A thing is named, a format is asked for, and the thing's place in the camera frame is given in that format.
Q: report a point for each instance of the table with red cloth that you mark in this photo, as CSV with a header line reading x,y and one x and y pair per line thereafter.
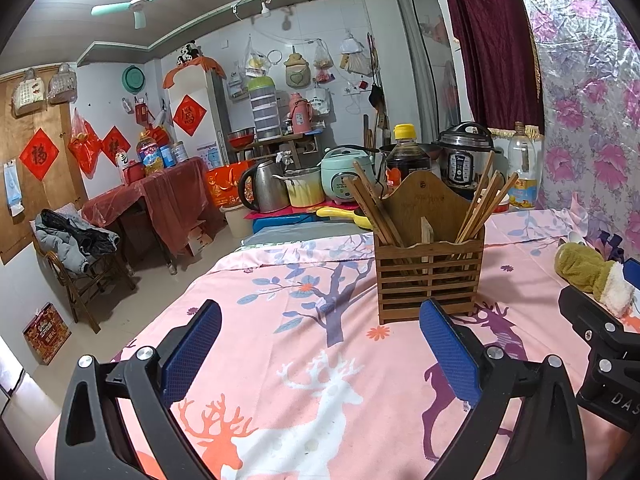
x,y
170,195

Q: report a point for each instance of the hanging plastic bag red contents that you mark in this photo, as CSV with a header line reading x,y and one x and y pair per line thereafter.
x,y
323,67

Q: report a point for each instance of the brown wooden wall board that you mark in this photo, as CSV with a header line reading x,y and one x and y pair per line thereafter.
x,y
20,237

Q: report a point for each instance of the grey mattress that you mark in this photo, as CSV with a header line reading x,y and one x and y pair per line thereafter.
x,y
300,234

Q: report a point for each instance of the floral plastic wall sheet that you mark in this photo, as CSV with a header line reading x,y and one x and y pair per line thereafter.
x,y
590,110

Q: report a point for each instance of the hanging white and tan bag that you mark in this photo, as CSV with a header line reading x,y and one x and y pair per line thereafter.
x,y
356,60

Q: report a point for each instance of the clear plastic oil bottle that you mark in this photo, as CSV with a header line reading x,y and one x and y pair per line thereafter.
x,y
525,160

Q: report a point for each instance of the white cardboard carton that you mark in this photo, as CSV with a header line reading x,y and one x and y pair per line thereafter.
x,y
198,240

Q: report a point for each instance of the wooden chair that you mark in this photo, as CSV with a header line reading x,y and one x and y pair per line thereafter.
x,y
85,290

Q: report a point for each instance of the group of wooden chopsticks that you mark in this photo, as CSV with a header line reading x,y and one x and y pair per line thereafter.
x,y
372,210

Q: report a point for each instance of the steel cooking pot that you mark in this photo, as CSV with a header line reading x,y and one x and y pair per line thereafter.
x,y
305,192

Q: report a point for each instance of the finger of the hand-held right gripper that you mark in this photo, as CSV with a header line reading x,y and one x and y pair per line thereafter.
x,y
595,325
632,271

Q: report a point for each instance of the white refrigerator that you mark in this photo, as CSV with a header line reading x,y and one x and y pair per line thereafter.
x,y
197,147

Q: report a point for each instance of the hanging plastic bag yellow contents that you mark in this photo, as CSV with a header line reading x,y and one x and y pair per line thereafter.
x,y
256,62

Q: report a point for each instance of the orange cloth cover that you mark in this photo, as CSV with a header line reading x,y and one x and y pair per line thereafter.
x,y
200,63

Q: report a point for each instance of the grey jacket pile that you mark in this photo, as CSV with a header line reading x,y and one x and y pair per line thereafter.
x,y
65,245

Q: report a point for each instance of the stacked food container green lid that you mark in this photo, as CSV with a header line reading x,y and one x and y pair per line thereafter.
x,y
264,115

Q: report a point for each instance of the pink thermos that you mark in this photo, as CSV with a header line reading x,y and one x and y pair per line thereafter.
x,y
300,117

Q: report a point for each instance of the panda plush toy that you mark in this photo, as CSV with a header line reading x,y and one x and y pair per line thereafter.
x,y
187,55

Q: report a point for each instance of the white and blue wall calendar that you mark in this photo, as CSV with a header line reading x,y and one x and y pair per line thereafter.
x,y
13,187

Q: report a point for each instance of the beige hanging pouch with heart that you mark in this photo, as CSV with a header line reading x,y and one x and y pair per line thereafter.
x,y
298,75

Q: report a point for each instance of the dark sauce bottle yellow cap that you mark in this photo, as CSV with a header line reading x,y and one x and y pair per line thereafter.
x,y
407,160

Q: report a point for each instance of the wooden chopstick holder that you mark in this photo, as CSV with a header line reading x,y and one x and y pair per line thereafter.
x,y
425,290

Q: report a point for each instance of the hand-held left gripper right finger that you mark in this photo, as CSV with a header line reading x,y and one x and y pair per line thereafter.
x,y
450,350

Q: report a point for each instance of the dark red curtain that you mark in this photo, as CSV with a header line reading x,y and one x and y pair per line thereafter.
x,y
490,35

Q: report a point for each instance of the red diamond paper poster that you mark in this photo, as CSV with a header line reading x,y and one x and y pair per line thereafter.
x,y
116,146
39,154
190,115

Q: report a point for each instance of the pink deer-printed bedsheet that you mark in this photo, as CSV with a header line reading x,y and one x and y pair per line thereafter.
x,y
280,320

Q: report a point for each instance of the yellow cooking oil bottle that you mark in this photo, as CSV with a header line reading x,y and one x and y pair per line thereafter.
x,y
150,155

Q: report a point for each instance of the white plastic bucket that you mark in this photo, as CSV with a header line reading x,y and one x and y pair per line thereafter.
x,y
235,222

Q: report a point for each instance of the mint green rice cooker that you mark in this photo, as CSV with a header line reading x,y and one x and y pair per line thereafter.
x,y
345,175

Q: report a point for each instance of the electric pressure cooker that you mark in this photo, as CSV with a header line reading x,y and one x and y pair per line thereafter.
x,y
465,160

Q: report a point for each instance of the white printed tote bag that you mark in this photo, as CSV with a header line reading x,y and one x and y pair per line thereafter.
x,y
318,102

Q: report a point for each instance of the woven hanging handbag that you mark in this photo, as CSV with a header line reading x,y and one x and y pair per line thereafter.
x,y
62,85
29,92

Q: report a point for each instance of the red printed cardboard box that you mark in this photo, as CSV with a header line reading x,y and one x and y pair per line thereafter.
x,y
47,332

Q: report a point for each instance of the olive and white plush sock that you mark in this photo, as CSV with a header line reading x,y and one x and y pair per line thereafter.
x,y
580,265

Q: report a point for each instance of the yellow plastic scoop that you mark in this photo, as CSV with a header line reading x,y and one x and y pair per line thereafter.
x,y
340,212

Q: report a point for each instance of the red basin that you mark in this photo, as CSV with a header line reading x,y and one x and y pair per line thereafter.
x,y
241,136

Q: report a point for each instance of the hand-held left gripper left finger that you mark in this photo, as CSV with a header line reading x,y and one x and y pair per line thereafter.
x,y
192,350

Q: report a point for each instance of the green plastic basin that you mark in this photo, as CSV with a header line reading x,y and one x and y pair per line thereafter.
x,y
135,78

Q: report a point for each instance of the stainless steel electric kettle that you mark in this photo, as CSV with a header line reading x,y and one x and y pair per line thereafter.
x,y
267,190

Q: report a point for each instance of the red and white bowl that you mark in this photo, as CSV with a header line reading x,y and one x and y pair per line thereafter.
x,y
501,202

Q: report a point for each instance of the orange gift box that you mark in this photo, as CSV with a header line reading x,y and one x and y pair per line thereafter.
x,y
225,185

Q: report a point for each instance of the black hanging utensil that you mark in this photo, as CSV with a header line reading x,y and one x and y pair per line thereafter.
x,y
376,96

